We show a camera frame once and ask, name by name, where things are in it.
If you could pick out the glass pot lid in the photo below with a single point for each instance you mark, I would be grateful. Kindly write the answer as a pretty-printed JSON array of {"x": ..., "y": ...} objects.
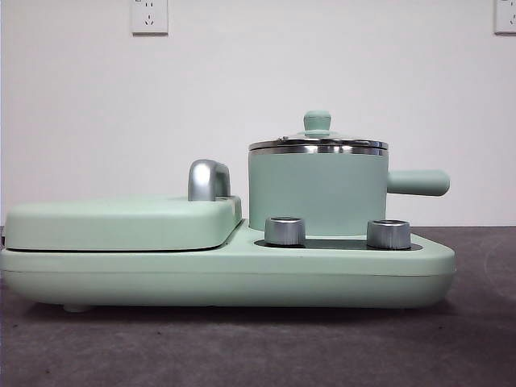
[{"x": 317, "y": 121}]

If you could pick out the silver control knob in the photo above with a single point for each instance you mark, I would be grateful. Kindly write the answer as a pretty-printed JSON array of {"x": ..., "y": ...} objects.
[
  {"x": 284, "y": 231},
  {"x": 389, "y": 234}
]

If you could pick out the mint green griddle cover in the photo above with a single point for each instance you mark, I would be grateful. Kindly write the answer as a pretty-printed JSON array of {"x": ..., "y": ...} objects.
[{"x": 121, "y": 225}]

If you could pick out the mint green breakfast machine base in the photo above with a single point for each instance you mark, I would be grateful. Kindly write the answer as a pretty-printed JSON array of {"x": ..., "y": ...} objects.
[{"x": 101, "y": 278}]

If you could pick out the white wall socket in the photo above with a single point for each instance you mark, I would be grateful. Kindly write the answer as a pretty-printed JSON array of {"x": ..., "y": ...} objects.
[
  {"x": 506, "y": 16},
  {"x": 149, "y": 18}
]

